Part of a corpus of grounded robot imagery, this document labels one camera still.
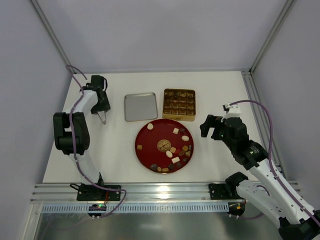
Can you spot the brown oval chocolate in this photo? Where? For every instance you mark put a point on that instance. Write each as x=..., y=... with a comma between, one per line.
x=181, y=153

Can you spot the tan ridged shell chocolate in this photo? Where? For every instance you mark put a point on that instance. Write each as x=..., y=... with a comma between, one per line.
x=185, y=148

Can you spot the gold chocolate tin box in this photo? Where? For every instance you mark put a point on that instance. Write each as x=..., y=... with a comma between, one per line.
x=184, y=108

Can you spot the white cube chocolate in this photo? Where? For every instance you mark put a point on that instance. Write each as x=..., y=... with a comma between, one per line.
x=176, y=130

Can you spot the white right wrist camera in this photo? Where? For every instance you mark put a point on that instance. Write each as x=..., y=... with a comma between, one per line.
x=231, y=111

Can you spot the silver tin lid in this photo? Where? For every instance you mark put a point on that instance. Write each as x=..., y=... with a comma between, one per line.
x=140, y=107

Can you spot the white rectangular chocolate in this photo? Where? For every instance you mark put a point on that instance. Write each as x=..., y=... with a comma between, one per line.
x=175, y=160

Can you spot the aluminium front rail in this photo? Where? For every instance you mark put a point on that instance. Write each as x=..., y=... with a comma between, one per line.
x=182, y=191

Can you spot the dark striped square chocolate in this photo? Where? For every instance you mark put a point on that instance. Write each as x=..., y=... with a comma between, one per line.
x=171, y=166

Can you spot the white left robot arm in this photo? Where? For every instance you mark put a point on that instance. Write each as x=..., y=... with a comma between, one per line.
x=72, y=137

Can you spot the grey brown pebble chocolate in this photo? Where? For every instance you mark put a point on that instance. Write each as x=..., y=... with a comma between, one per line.
x=154, y=166

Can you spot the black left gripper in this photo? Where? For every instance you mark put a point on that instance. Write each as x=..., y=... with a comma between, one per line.
x=100, y=107

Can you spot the metal tongs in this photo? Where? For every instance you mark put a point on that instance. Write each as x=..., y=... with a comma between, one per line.
x=102, y=116

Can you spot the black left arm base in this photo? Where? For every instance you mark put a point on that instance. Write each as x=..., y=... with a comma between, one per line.
x=92, y=193

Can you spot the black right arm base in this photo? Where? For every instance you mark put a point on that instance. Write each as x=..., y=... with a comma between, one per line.
x=225, y=190

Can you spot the round red lacquer plate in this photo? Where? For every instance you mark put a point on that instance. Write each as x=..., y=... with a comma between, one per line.
x=157, y=141

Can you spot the right aluminium frame rail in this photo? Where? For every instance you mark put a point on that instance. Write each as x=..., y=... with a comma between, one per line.
x=261, y=118

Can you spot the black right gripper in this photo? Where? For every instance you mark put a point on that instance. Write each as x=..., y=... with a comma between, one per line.
x=215, y=128

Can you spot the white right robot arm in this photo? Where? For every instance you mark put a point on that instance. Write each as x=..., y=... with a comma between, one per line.
x=294, y=218

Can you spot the white oval swirl chocolate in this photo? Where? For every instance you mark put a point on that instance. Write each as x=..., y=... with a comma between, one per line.
x=185, y=138

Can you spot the white cone chocolate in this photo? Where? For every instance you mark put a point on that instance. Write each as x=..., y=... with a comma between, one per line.
x=149, y=126

